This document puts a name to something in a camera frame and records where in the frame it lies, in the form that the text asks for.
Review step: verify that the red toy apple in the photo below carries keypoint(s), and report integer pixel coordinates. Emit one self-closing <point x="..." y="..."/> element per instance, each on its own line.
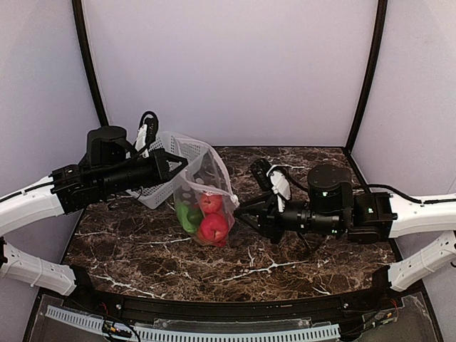
<point x="213" y="228"/>

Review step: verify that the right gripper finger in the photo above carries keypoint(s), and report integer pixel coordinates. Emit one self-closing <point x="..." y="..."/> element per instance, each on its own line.
<point x="257" y="224"/>
<point x="257" y="205"/>

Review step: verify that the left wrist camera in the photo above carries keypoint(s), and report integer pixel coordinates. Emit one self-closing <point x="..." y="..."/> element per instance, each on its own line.
<point x="147" y="132"/>

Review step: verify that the white slotted cable duct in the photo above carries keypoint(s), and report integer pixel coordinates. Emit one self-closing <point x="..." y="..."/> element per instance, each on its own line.
<point x="174" y="330"/>

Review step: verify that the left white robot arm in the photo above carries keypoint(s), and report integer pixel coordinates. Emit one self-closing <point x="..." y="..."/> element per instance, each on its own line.
<point x="110" y="165"/>

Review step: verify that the right black frame post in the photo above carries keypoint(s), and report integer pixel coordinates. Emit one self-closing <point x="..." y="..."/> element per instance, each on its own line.
<point x="374" y="52"/>

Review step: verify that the green toy cucumber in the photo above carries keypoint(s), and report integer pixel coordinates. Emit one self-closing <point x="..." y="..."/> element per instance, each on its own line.
<point x="182" y="212"/>

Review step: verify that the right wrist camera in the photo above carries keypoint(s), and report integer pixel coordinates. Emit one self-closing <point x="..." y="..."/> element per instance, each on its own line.
<point x="271" y="178"/>

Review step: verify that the left black frame post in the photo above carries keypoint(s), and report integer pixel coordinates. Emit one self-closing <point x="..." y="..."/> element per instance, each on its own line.
<point x="89" y="68"/>

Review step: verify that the black front frame rail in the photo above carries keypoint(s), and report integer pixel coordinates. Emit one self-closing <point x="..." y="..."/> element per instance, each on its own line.
<point x="138" y="309"/>

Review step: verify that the clear dotted zip top bag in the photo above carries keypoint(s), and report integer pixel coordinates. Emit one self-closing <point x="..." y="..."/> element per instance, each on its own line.
<point x="213" y="179"/>

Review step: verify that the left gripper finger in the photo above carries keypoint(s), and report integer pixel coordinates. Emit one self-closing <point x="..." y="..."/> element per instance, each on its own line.
<point x="173" y="169"/>
<point x="169" y="157"/>

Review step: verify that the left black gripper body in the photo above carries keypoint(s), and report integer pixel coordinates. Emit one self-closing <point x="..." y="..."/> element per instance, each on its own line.
<point x="162" y="167"/>

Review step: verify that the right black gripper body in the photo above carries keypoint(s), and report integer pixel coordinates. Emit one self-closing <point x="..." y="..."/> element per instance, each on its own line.
<point x="268" y="216"/>

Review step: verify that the black frame post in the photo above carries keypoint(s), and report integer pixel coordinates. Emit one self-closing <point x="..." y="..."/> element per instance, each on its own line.
<point x="89" y="68"/>
<point x="374" y="52"/>

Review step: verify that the green orange toy mango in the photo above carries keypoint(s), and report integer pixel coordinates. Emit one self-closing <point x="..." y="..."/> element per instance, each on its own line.
<point x="195" y="216"/>

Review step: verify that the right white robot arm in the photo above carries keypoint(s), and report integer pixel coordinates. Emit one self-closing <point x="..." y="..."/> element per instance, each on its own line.
<point x="334" y="209"/>

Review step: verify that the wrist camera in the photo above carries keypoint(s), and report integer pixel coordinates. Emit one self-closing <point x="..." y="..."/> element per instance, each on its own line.
<point x="271" y="178"/>
<point x="147" y="132"/>

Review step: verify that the white perforated plastic basket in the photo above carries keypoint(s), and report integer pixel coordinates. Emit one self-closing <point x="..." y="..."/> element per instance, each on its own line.
<point x="177" y="144"/>

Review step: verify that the red toy orange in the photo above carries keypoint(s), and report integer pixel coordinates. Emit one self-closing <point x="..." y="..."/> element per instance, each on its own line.
<point x="211" y="204"/>

